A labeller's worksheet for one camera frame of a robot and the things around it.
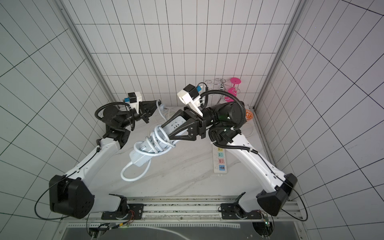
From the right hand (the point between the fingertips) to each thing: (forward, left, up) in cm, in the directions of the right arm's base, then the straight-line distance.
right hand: (169, 134), depth 41 cm
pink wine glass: (+61, -30, -32) cm, 75 cm away
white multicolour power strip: (+16, -20, -49) cm, 56 cm away
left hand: (+25, +11, -12) cm, 30 cm away
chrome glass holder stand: (+56, -20, -21) cm, 63 cm away
